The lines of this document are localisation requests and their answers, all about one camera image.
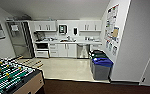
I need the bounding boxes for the stainless steel dishwasher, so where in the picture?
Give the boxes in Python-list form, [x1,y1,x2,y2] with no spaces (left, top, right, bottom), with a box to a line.
[76,44,91,60]

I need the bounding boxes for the white under-sink cabinet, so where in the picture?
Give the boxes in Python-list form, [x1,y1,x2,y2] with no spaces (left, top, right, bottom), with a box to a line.
[58,43,78,59]

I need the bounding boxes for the stainless steel sink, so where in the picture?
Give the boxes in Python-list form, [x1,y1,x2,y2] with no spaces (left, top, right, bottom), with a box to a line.
[60,39,77,44]

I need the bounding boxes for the chrome sink faucet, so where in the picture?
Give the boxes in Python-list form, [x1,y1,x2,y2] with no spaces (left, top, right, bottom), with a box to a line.
[67,35,72,42]

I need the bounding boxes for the dark bin with green lid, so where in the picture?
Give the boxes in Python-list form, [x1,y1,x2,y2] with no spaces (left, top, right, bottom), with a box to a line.
[90,49,107,61]

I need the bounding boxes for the built-in microwave oven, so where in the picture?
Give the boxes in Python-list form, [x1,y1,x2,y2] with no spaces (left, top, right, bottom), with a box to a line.
[35,42,50,51]

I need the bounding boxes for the white bottom drawer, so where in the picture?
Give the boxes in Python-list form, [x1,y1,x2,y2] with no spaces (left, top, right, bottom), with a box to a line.
[35,49,50,59]

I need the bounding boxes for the grey bin with blue lid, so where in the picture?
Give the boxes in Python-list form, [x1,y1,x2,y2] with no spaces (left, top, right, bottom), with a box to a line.
[91,57,114,81]

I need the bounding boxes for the stainless steel refrigerator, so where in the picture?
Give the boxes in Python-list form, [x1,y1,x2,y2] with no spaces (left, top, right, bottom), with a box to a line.
[5,20,35,60]

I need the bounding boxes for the white paper sheet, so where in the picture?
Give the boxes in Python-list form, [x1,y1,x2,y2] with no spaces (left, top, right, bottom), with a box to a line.
[10,24,20,32]

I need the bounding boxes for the green foosball table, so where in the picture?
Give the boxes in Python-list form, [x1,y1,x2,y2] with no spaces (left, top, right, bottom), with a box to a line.
[0,56,45,94]

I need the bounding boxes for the white upper wall cabinet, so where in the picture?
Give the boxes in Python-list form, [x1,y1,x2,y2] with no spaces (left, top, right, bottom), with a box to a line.
[78,19,103,33]
[34,20,58,33]

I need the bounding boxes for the wall poster board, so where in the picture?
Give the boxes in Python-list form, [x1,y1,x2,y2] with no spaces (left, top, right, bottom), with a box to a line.
[103,3,121,56]

